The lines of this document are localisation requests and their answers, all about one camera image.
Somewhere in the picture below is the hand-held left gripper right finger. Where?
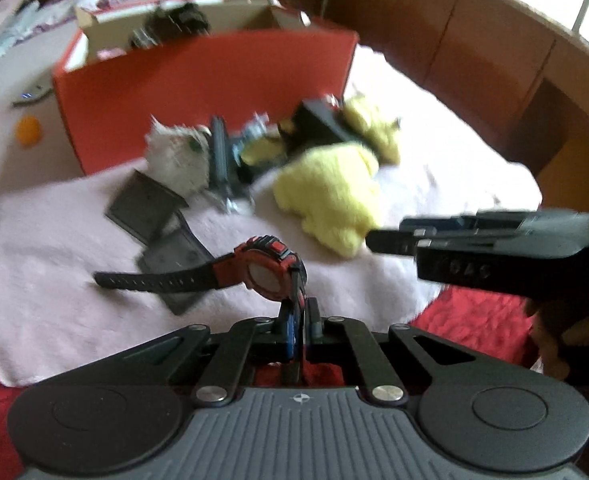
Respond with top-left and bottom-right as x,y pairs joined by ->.
306,297 -> 528,407

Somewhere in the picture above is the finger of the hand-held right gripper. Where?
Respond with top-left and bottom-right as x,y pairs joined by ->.
399,211 -> 528,237
366,228 -> 426,257

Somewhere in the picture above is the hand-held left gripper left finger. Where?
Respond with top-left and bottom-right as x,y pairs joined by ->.
69,301 -> 303,407

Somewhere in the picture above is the black and red wristwatch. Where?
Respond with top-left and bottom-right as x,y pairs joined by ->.
93,235 -> 309,361

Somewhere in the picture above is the brown cardboard box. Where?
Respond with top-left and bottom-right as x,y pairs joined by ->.
74,0 -> 314,64

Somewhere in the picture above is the person's right hand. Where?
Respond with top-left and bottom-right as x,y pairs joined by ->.
526,299 -> 576,379

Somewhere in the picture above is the large yellow plush toy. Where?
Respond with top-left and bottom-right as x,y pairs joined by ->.
273,142 -> 384,259

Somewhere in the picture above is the small yellow plush toy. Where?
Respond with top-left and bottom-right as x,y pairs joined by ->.
241,94 -> 403,165

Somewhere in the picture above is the black flat box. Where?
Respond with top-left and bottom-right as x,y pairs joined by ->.
292,99 -> 356,147

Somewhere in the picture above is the blue grey metal-tipped tool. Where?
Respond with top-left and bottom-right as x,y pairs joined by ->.
208,116 -> 242,217

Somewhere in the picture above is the wooden cabinet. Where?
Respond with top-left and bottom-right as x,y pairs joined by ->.
325,0 -> 589,228

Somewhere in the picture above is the white fluffy toy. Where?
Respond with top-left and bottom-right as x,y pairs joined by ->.
144,116 -> 214,197

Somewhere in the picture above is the pink fluffy blanket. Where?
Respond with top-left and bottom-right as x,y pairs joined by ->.
0,45 -> 543,388

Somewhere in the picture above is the orange-red cardboard box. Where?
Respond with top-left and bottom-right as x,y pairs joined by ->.
52,29 -> 359,177

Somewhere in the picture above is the orange ping pong ball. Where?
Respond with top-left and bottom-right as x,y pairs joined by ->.
16,116 -> 42,147

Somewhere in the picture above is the small grey device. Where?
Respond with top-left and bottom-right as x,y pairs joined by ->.
12,82 -> 55,109

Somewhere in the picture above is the pale folded bedding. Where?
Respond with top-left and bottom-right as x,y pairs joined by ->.
0,0 -> 255,81

